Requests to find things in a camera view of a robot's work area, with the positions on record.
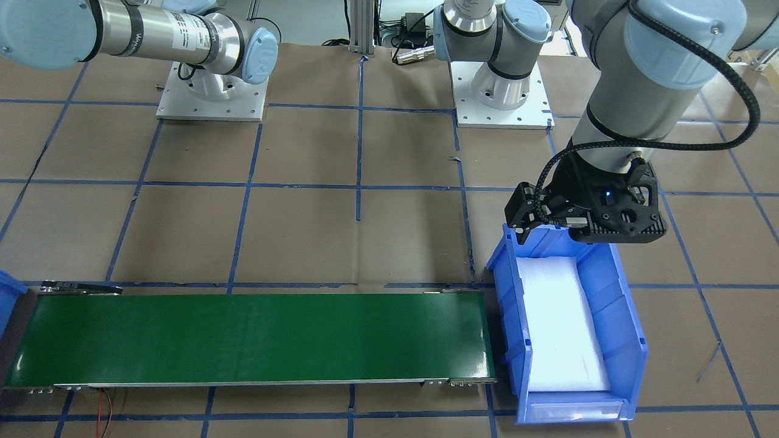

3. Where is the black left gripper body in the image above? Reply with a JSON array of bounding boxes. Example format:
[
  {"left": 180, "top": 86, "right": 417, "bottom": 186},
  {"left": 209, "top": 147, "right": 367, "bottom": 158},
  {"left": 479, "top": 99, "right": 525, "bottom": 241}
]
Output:
[{"left": 542, "top": 152, "right": 667, "bottom": 244}]

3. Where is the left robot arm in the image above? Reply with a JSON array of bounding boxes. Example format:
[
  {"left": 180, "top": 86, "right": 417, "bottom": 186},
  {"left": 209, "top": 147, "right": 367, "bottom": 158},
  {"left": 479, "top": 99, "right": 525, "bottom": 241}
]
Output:
[{"left": 505, "top": 1, "right": 777, "bottom": 245}]

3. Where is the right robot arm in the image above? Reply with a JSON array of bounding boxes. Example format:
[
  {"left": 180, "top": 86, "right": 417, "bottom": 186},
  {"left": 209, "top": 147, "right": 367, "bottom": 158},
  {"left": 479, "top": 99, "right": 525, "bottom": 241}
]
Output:
[{"left": 1, "top": 1, "right": 280, "bottom": 102}]

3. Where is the blue source bin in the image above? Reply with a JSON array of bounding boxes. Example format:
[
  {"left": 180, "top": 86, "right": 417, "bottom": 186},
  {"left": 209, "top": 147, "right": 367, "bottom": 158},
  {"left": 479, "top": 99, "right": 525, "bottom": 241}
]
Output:
[{"left": 486, "top": 226, "right": 648, "bottom": 424}]

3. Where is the white foam pad source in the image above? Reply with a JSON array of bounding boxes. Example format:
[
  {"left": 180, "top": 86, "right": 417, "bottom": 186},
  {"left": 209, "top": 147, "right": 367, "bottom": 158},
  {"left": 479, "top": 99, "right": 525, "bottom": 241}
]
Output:
[{"left": 517, "top": 256, "right": 611, "bottom": 392}]

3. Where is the clear bin label holder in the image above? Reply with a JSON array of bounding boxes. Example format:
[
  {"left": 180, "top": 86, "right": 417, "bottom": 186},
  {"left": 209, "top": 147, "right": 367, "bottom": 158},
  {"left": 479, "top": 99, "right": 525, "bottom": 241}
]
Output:
[{"left": 524, "top": 400, "right": 624, "bottom": 423}]

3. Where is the black power adapter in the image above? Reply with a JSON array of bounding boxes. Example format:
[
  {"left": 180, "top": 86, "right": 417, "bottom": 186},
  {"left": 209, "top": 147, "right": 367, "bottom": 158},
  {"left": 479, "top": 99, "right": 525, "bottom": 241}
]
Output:
[{"left": 401, "top": 12, "right": 427, "bottom": 37}]

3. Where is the green conveyor belt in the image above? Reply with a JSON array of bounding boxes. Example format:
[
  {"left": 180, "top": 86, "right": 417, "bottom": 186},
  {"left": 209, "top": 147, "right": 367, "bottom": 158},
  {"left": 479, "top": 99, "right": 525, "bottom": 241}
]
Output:
[{"left": 4, "top": 292, "right": 496, "bottom": 389}]

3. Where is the blue destination bin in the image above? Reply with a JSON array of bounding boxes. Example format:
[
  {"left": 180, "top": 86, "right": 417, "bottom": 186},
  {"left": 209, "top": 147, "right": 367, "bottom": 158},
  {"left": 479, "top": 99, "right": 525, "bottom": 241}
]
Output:
[{"left": 0, "top": 271, "right": 29, "bottom": 336}]

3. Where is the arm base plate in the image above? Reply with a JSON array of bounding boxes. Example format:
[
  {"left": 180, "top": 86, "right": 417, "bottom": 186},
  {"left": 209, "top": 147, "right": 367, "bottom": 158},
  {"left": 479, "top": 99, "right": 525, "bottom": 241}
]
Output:
[
  {"left": 156, "top": 62, "right": 268, "bottom": 122},
  {"left": 450, "top": 61, "right": 554, "bottom": 130}
]

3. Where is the aluminium frame post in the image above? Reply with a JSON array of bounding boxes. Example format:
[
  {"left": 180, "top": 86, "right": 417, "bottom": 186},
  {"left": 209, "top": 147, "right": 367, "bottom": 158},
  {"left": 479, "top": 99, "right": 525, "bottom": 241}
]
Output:
[{"left": 344, "top": 1, "right": 379, "bottom": 58}]

